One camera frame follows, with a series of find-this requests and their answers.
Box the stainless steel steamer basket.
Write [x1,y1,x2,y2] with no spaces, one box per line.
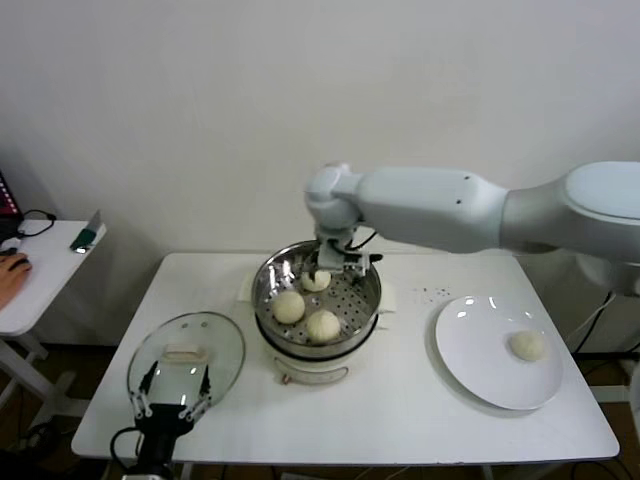
[237,240,397,359]

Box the black thin cable loop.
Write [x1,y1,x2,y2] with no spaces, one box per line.
[17,209,57,239]

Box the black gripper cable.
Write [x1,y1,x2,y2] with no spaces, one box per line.
[348,228,379,251]
[110,426,144,459]

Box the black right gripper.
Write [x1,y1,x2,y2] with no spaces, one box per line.
[305,238,384,289]

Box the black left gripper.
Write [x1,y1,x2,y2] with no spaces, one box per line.
[130,360,211,466]

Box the person's hand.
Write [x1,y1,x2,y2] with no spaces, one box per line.
[0,252,34,309]

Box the white steamed baozi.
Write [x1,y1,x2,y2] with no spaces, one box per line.
[509,330,548,362]
[272,291,306,325]
[305,309,342,346]
[301,269,332,293]

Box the glass pot lid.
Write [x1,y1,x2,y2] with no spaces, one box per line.
[126,312,247,416]

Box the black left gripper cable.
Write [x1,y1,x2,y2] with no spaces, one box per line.
[110,426,144,459]

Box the white round plate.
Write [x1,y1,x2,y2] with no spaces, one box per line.
[433,294,565,411]

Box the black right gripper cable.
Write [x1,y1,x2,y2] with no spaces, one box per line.
[348,228,379,251]

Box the white side table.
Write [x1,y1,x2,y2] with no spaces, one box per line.
[0,219,109,431]

